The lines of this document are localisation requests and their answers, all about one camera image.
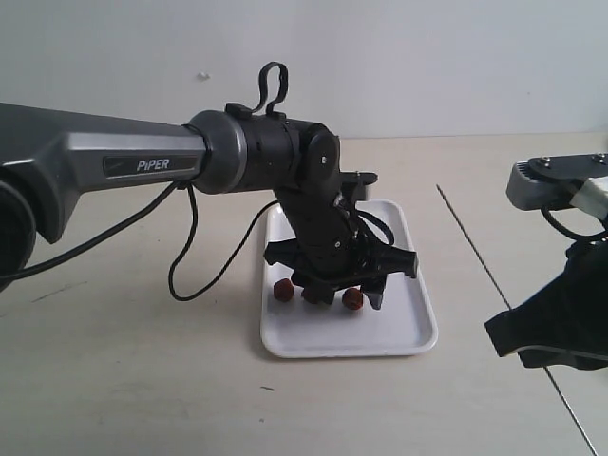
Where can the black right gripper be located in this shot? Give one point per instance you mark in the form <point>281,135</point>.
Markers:
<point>569,314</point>

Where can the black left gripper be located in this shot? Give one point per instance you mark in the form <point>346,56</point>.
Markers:
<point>334,250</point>

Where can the brown meatball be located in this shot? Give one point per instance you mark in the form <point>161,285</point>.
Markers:
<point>311,296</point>
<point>353,299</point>
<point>284,290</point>

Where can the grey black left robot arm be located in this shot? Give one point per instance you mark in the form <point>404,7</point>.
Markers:
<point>49,158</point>

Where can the white rectangular plastic tray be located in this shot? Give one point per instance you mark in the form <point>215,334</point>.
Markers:
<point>404,325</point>

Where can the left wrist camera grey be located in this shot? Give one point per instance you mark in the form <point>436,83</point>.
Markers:
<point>355,185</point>

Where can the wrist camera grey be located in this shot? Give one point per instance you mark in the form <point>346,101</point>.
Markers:
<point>559,183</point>
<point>355,185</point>

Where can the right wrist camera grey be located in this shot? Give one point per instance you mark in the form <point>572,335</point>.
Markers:
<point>559,183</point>

